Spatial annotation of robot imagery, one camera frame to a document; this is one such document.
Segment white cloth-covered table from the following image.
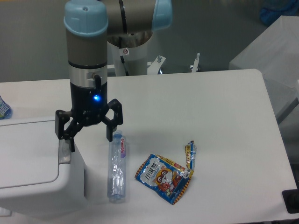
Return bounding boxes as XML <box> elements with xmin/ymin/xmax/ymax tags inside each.
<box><xmin>228</xmin><ymin>16</ymin><xmax>299</xmax><ymax>123</ymax></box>

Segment blue patterned bottle left edge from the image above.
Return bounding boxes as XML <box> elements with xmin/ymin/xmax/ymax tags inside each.
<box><xmin>0</xmin><ymin>97</ymin><xmax>13</xmax><ymax>120</ymax></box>

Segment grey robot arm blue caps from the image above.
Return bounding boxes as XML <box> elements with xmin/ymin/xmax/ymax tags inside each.
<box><xmin>55</xmin><ymin>0</ymin><xmax>172</xmax><ymax>152</ymax></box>

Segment blue snack bag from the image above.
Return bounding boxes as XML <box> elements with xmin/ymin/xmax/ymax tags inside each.
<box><xmin>135</xmin><ymin>140</ymin><xmax>197</xmax><ymax>205</ymax></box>

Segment blue bag top right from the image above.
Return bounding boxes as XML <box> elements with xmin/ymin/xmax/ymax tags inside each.
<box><xmin>259</xmin><ymin>0</ymin><xmax>299</xmax><ymax>26</ymax></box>

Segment clear plastic water bottle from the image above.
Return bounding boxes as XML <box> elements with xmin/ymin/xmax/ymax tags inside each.
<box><xmin>107</xmin><ymin>130</ymin><xmax>127</xmax><ymax>203</ymax></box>

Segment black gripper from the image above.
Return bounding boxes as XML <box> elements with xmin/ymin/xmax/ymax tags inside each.
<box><xmin>55</xmin><ymin>83</ymin><xmax>123</xmax><ymax>153</ymax></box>

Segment white push-lid trash can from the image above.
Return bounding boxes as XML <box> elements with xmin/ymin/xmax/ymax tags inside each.
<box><xmin>0</xmin><ymin>117</ymin><xmax>88</xmax><ymax>217</ymax></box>

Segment black device right edge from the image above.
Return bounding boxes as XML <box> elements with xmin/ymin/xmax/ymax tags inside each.
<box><xmin>282</xmin><ymin>189</ymin><xmax>299</xmax><ymax>214</ymax></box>

